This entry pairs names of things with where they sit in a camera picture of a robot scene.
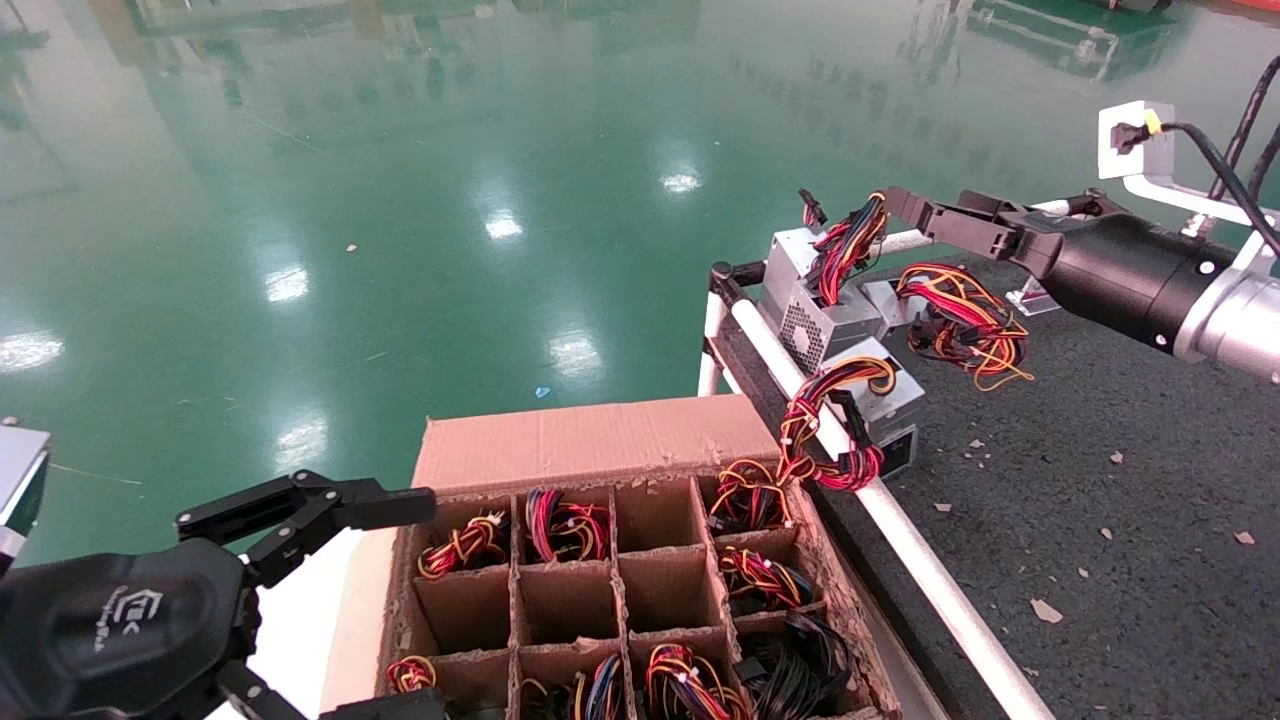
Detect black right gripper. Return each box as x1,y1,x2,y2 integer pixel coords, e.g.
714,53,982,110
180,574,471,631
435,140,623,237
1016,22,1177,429
885,187,1236,356

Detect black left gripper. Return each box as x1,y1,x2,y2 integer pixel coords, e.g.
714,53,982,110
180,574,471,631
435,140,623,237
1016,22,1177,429
0,470,446,720

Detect silver power supply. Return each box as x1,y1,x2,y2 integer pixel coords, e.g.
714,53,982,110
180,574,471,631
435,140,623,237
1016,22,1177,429
865,262,1036,391
778,338,926,493

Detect cardboard box with dividers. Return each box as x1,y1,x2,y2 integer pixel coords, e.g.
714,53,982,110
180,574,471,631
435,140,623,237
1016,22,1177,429
320,395,901,720

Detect white board panel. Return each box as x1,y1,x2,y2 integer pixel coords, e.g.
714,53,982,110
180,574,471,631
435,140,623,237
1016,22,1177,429
205,530,391,720

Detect clear acrylic label sign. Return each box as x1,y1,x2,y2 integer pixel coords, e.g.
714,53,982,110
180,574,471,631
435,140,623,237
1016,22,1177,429
1005,275,1063,318

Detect red yellow cable power supply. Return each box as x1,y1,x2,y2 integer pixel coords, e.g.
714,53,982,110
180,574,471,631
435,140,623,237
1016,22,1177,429
643,643,751,720
385,655,441,696
417,510,511,581
716,545,816,613

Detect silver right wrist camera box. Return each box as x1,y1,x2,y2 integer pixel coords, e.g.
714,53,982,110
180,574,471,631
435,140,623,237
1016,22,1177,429
1098,100,1280,229

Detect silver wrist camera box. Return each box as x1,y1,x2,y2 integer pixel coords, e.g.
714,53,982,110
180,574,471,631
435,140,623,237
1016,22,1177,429
0,425,51,576
1098,100,1280,229

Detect silver power supply upright cables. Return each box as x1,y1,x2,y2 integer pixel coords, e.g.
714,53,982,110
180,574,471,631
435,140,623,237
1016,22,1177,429
757,188,891,376

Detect black camera cable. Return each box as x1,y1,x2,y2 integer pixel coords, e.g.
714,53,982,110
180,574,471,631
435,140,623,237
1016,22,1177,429
1112,55,1280,256

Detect red black cable power supply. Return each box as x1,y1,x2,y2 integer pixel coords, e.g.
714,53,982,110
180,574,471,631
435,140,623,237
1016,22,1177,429
524,488,611,563

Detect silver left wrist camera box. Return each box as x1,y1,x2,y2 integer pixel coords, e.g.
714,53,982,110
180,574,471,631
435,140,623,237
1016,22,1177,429
0,425,51,576

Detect blue yellow cable power supply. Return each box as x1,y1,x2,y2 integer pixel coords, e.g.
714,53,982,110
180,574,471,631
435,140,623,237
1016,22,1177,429
520,655,626,720

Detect white pipe table frame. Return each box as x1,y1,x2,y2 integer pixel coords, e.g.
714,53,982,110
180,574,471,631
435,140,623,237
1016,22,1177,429
697,188,1280,720

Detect orange red cable power supply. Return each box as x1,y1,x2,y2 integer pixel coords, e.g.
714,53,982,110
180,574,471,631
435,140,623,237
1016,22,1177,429
707,460,796,534

